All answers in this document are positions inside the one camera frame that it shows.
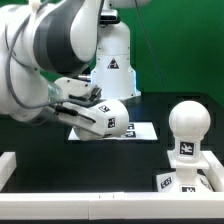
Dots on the white left barrier block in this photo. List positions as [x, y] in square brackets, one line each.
[7, 167]

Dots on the white lamp shade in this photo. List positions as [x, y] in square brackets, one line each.
[111, 119]

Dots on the white lamp bulb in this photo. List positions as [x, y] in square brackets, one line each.
[189, 121]

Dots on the white front barrier wall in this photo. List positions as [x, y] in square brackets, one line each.
[115, 206]

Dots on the white barrier block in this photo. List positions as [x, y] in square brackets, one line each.
[214, 172]
[7, 167]

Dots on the white marker paper sheet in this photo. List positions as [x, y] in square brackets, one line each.
[135, 131]

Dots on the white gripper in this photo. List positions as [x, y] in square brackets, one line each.
[77, 109]

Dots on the white right barrier block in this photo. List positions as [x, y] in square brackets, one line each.
[214, 172]

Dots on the white lamp base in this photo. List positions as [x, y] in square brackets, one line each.
[185, 177]

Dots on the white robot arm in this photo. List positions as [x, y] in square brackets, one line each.
[68, 61]

